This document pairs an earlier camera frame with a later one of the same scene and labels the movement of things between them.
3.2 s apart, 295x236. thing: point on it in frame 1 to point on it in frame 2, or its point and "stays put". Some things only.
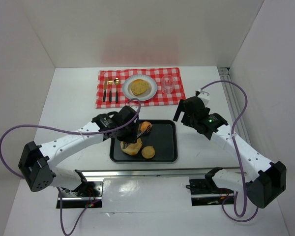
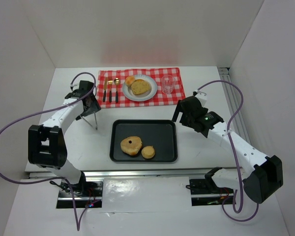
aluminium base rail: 96,173 stays put
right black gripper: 183,114 stays put
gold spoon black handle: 116,82 stays put
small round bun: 144,125 to 129,80
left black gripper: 130,135 to 90,108
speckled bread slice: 138,86 stays put
